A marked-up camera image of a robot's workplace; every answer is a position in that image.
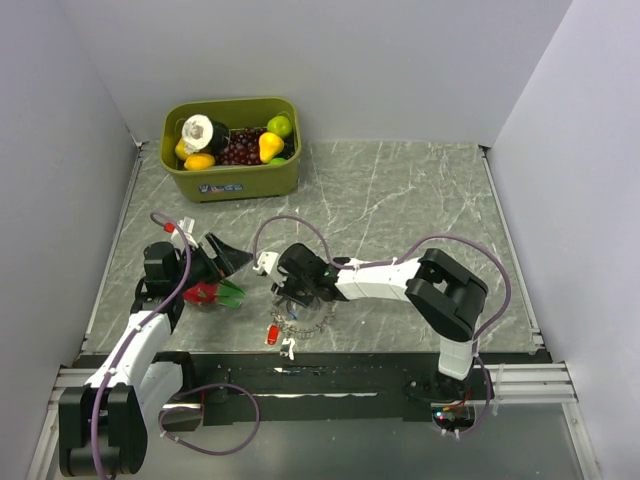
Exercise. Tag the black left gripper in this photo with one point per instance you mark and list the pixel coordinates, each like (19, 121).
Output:
(228, 257)

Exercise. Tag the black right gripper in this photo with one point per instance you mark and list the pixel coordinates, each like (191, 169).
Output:
(285, 291)

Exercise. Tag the red key tag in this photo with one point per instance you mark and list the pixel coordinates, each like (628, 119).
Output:
(272, 335)

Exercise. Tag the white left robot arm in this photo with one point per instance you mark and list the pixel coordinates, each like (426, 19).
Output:
(104, 423)

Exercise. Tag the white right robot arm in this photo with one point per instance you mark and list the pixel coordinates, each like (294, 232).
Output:
(448, 296)

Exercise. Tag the red dragon fruit toy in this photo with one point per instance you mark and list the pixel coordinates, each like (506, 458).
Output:
(224, 293)

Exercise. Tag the olive green plastic tub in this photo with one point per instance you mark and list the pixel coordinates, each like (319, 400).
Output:
(230, 182)

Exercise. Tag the yellow lemon toy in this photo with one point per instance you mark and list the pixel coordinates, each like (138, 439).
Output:
(199, 162)

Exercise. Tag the dark red grape bunch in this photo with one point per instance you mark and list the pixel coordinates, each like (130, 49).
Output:
(243, 149)

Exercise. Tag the yellow pear toy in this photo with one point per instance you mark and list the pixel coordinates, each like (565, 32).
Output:
(270, 145)

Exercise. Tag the white black cylinder toy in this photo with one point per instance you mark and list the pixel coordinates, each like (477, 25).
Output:
(201, 134)

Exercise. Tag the green apple toy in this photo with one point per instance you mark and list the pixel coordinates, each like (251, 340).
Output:
(281, 126)

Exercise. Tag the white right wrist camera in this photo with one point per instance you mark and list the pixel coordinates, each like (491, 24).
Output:
(267, 263)

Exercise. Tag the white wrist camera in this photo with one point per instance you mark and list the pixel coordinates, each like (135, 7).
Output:
(186, 225)
(267, 263)

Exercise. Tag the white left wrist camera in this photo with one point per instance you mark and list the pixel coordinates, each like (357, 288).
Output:
(186, 225)

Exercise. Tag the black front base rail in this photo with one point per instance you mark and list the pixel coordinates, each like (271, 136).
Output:
(239, 387)

